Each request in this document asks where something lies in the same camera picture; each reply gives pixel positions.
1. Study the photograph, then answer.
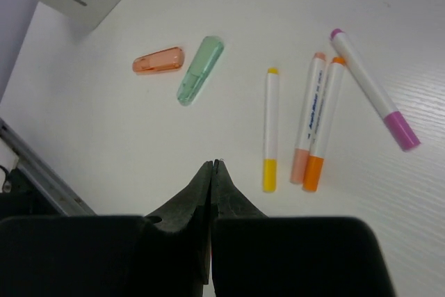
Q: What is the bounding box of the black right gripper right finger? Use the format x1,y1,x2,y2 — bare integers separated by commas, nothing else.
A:
210,160,267,287

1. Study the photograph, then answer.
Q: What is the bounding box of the aluminium rail front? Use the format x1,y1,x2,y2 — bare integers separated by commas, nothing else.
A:
1,120,96,216

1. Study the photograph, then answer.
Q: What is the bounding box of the yellow capped white marker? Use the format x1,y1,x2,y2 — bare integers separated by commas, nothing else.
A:
263,67,280,193

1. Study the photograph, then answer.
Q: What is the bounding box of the orange translucent correction tape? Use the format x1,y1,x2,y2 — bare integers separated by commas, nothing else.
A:
132,47,185,74

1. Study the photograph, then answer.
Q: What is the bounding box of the pink capped white marker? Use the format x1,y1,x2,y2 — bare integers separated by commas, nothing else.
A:
330,29,421,152

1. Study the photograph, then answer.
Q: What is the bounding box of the green translucent correction tape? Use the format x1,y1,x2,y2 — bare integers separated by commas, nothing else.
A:
177,35,225,106

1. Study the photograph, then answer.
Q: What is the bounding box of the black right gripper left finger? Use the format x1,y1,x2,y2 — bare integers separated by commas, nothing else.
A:
146,161,213,287

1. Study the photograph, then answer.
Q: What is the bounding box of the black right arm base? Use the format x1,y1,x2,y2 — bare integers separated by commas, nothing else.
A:
1,166,60,220

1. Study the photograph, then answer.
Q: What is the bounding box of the orange capped white marker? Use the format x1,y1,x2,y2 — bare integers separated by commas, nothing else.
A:
302,56,346,192

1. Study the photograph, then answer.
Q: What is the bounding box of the peach capped white marker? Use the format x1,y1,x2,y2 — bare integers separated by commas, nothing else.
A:
290,51,326,184

